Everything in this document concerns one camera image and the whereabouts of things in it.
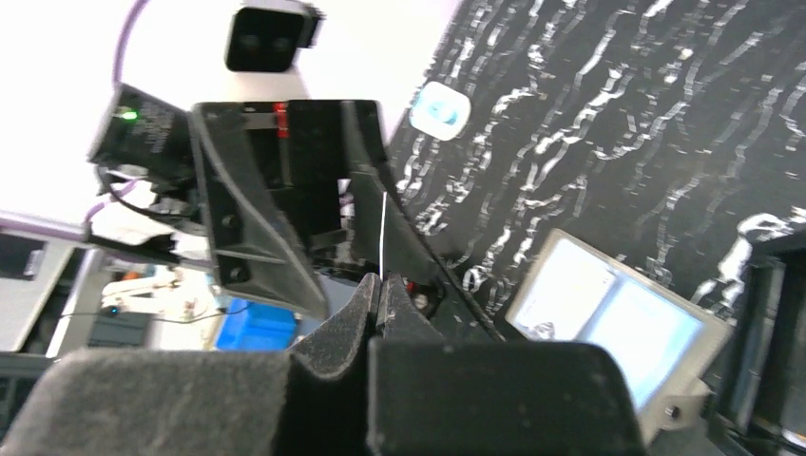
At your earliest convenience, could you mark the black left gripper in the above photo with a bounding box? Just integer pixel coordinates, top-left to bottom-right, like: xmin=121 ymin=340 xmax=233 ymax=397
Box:
xmin=189 ymin=100 xmax=441 ymax=319

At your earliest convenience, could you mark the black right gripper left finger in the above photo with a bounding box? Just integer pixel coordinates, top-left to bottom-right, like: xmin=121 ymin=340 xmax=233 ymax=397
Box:
xmin=1 ymin=274 xmax=381 ymax=455

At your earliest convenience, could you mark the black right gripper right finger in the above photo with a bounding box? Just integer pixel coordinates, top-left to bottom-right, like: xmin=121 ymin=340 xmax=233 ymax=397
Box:
xmin=367 ymin=274 xmax=646 ymax=455

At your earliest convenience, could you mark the black plastic card box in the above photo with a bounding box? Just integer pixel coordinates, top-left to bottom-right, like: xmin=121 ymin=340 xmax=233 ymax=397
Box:
xmin=707 ymin=231 xmax=805 ymax=456

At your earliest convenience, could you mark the white blue blister pack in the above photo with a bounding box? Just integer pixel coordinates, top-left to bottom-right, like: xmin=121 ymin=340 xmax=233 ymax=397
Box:
xmin=409 ymin=81 xmax=471 ymax=141

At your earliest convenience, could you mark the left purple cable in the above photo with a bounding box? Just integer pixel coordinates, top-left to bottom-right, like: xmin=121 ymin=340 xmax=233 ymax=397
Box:
xmin=82 ymin=0 xmax=152 ymax=234

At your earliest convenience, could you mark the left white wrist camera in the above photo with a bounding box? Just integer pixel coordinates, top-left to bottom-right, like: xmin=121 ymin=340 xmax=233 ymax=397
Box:
xmin=224 ymin=0 xmax=325 ymax=73

